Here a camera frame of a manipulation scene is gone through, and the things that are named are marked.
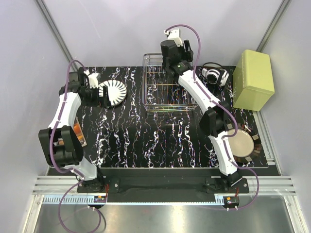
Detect dark book with house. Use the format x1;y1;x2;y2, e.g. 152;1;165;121
73;117;87;147

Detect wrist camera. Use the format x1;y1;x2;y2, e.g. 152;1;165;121
84;70;101;89
164;28;183;47

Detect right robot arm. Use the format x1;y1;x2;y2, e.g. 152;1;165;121
160;40;242;193

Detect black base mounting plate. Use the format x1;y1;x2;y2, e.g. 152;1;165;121
76;166;250;203

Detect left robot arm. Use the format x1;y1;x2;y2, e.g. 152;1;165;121
38;71;111;192

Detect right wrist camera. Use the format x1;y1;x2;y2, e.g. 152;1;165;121
164;28;183;47

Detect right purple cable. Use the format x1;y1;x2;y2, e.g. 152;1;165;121
165;23;260;211

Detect yellow-green box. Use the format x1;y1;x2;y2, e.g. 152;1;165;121
233;50;275;111

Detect white blue striped plate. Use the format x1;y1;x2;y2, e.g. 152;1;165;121
99;80;127;107

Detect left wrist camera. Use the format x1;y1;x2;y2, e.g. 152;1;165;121
84;70;101;89

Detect metal wire dish rack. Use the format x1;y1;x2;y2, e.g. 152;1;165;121
142;53;198;112

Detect beige brown rimmed plate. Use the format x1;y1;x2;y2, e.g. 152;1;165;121
228;123;262;163

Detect white black headphones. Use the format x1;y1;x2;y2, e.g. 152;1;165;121
201;62;230;87

